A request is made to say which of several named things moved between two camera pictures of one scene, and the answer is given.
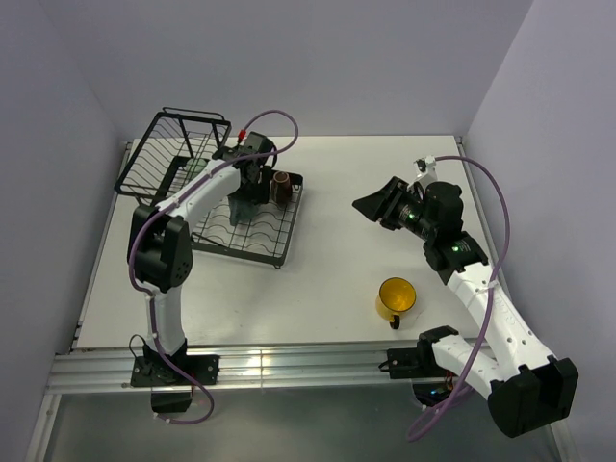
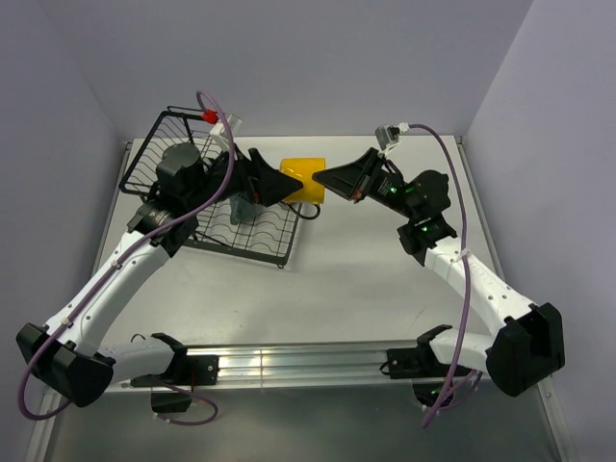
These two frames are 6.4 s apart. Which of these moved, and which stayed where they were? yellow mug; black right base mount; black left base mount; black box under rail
Moved: yellow mug
Stayed: black box under rail; black left base mount; black right base mount
